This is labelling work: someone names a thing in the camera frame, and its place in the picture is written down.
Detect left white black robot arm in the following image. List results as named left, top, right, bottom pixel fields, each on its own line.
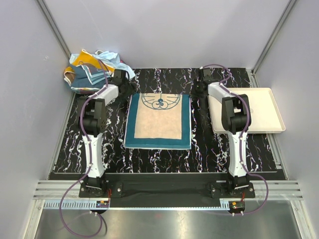
left=78, top=69, right=136, bottom=197

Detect teal beige Doraemon towel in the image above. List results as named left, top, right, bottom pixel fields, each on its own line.
left=124, top=93, right=191, bottom=150

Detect small circuit board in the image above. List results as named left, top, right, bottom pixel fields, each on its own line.
left=231, top=201, right=245, bottom=209
left=96, top=200, right=110, bottom=208

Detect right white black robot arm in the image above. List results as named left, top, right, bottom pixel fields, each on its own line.
left=190, top=67, right=251, bottom=198

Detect yellow towel in basket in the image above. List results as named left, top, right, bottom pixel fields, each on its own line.
left=64, top=49, right=115, bottom=76

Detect left small circuit board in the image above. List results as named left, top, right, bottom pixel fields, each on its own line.
left=96, top=200, right=110, bottom=208

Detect light blue towel in basket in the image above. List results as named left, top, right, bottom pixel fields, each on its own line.
left=69, top=51, right=135, bottom=80

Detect white square tray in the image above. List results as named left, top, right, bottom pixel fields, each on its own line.
left=208, top=88, right=286, bottom=134

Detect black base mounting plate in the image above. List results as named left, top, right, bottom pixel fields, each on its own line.
left=79, top=173, right=255, bottom=209

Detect right small circuit board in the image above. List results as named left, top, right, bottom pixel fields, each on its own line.
left=231, top=201, right=245, bottom=209

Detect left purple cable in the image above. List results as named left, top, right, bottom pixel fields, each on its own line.
left=59, top=58, right=110, bottom=237

